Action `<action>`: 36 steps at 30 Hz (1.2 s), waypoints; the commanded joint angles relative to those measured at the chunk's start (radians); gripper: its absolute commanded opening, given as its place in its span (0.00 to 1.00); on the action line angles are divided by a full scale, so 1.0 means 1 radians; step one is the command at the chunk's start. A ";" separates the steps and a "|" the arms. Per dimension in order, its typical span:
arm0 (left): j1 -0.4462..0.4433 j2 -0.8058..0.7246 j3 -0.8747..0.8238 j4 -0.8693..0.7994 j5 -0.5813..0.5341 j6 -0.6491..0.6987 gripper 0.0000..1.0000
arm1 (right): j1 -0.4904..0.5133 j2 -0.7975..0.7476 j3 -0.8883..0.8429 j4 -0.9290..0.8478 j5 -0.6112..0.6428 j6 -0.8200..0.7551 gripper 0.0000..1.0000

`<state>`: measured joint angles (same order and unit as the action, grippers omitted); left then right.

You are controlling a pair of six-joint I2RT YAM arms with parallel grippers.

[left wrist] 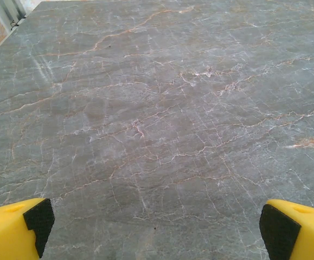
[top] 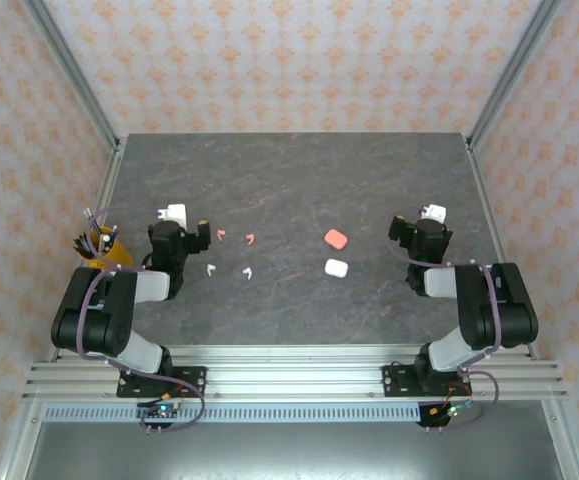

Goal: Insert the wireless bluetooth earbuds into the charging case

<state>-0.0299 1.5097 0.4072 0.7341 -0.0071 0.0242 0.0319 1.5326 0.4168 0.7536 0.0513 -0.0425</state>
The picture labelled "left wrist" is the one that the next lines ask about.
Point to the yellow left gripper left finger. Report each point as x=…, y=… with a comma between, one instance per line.
x=7, y=233

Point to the aluminium frame post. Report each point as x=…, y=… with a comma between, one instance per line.
x=10, y=8

